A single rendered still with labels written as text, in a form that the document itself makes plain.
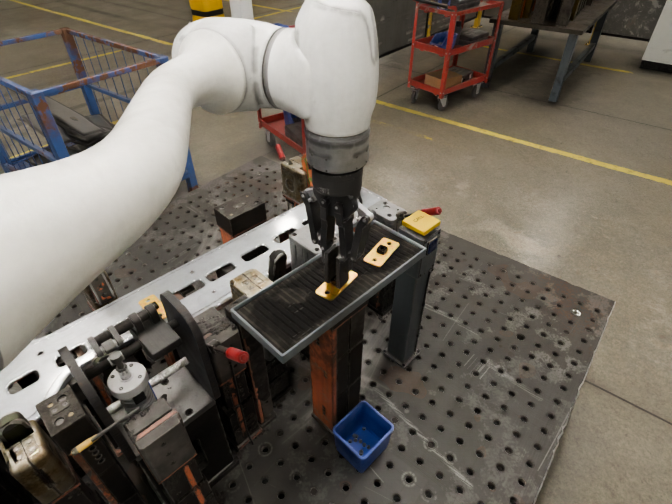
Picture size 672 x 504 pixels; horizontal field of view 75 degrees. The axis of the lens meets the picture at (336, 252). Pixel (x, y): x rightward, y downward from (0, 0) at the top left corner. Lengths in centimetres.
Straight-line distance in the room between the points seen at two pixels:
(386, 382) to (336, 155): 76
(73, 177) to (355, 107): 36
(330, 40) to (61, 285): 38
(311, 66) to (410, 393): 88
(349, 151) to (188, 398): 57
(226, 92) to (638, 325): 244
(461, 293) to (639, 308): 151
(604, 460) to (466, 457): 107
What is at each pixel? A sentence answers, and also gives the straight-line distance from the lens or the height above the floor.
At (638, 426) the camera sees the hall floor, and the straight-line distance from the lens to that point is 231.
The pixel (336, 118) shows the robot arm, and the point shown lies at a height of 149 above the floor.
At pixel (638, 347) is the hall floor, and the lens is 262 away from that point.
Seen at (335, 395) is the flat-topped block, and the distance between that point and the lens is 100.
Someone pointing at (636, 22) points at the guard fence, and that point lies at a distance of 775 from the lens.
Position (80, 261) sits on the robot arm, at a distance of 28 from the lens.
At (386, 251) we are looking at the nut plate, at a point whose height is 116.
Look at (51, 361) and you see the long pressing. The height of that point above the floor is 100.
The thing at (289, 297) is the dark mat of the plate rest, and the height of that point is 116.
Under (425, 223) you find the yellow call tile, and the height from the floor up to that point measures 116.
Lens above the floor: 171
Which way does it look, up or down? 40 degrees down
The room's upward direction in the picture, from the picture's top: straight up
